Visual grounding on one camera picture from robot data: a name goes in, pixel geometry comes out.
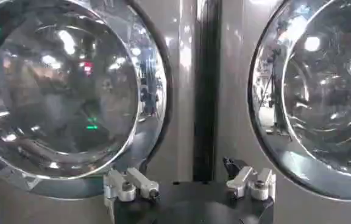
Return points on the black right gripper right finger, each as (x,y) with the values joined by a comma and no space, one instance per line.
(250,182)

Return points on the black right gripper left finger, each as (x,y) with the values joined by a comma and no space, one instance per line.
(132,184)

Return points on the grey dryer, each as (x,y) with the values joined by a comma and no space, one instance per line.
(181,91)
(233,91)

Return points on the round glass dryer door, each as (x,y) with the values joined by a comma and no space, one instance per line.
(315,97)
(62,91)

